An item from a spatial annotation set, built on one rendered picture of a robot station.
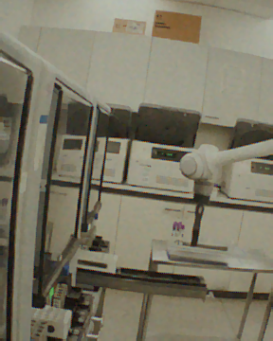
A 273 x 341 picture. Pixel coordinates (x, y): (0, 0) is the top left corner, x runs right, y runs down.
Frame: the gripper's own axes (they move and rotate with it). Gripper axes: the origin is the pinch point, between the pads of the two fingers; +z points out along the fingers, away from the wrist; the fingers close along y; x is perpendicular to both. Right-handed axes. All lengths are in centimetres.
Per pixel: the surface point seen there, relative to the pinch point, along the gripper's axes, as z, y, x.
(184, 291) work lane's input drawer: 13.1, -41.5, 1.4
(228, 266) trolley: 9.2, -8.3, -17.3
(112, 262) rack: 6, -42, 29
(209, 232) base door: 30, 197, -19
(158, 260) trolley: 9.3, -11.2, 13.8
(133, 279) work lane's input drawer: 10.9, -42.9, 20.9
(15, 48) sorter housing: -52, -157, 34
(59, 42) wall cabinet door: -115, 211, 136
